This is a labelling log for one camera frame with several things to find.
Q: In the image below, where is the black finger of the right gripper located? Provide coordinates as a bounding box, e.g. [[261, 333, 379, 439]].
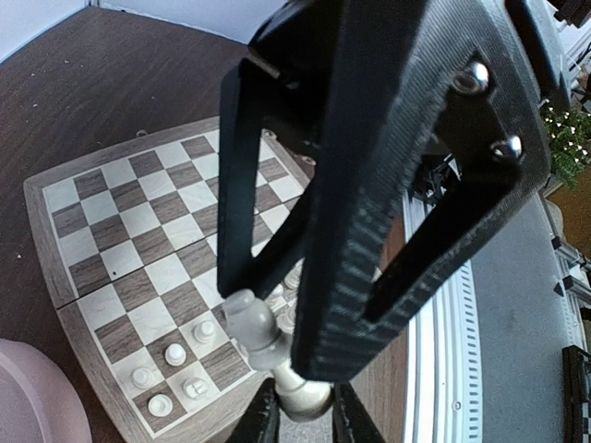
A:
[[292, 1, 552, 383]]

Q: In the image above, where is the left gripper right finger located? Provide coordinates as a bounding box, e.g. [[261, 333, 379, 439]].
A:
[[332, 383, 385, 443]]

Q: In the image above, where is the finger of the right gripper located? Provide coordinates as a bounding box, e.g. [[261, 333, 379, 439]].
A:
[[217, 58, 313, 300]]

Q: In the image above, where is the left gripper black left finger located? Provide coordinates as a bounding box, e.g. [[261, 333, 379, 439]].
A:
[[230, 380, 281, 443]]

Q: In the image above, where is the light chess pawn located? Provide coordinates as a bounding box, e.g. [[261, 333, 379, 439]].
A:
[[283, 259, 304, 290], [192, 320, 216, 344], [265, 284, 287, 313], [164, 342, 187, 367], [277, 305, 296, 335]]

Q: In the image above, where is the light chess king tall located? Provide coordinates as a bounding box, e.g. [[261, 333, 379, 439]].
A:
[[223, 289, 332, 422]]

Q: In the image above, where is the light chess piece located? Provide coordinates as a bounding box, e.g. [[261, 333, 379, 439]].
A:
[[130, 366, 154, 389], [148, 394, 174, 418], [182, 377, 209, 401]]

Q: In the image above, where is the wooden chess board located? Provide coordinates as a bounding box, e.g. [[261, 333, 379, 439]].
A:
[[22, 114, 410, 443]]

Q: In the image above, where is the pink double bowl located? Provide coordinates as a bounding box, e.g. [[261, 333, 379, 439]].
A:
[[1, 339, 92, 442]]

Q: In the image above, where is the green plant with lights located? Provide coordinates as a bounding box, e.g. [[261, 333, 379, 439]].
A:
[[540, 102, 590, 191]]

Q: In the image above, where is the front aluminium rail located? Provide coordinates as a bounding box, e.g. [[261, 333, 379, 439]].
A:
[[399, 184, 486, 443]]

